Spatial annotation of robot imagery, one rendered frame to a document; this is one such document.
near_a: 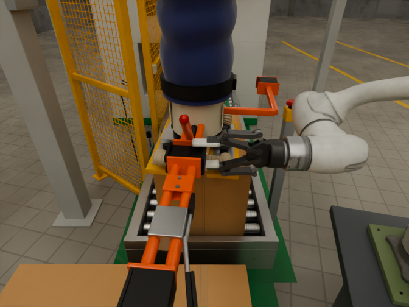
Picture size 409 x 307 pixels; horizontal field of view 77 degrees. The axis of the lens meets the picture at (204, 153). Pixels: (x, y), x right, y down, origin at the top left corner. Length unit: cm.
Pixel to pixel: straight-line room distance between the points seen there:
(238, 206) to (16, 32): 141
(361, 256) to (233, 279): 50
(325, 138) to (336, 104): 13
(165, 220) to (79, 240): 174
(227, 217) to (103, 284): 59
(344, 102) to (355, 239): 59
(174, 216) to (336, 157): 41
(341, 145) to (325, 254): 147
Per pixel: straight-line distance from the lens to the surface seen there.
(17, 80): 184
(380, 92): 80
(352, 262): 112
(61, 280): 133
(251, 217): 144
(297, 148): 67
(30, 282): 139
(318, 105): 79
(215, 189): 110
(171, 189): 55
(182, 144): 68
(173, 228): 48
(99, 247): 211
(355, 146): 73
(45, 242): 230
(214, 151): 87
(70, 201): 223
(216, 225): 126
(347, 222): 125
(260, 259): 135
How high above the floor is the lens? 157
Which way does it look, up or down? 33 degrees down
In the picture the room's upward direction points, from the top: straight up
